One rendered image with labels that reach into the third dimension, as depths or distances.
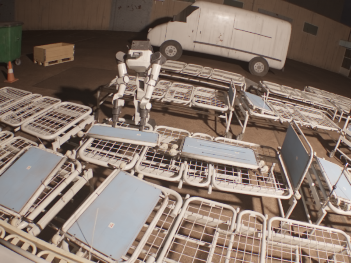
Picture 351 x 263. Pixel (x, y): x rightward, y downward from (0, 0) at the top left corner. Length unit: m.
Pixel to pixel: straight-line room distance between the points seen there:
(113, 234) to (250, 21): 8.76
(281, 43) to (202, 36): 3.10
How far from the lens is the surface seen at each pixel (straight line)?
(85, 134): 2.42
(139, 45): 2.71
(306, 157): 2.14
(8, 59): 7.73
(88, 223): 1.47
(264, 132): 4.49
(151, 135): 2.45
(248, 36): 9.37
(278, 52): 9.80
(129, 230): 1.47
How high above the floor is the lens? 1.69
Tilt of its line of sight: 27 degrees down
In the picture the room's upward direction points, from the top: 9 degrees clockwise
